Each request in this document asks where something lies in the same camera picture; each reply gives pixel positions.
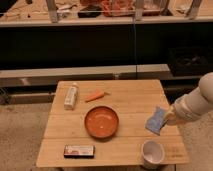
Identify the orange bowl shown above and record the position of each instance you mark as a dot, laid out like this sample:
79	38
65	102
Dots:
101	122

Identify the white plastic bottle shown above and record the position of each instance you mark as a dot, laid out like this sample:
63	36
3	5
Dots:
71	97

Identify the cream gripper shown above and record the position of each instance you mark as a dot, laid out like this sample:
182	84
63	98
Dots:
170	117

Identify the orange carrot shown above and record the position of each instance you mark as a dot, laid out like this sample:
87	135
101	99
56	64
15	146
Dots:
96	95

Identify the black bin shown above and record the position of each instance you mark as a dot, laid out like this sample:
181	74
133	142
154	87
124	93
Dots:
189	61

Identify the wooden table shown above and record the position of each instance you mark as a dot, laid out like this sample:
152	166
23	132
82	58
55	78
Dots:
134	101

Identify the white ceramic cup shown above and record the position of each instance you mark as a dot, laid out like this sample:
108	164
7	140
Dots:
153	154

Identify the dark rectangular snack box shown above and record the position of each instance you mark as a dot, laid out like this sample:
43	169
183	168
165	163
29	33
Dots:
79	151

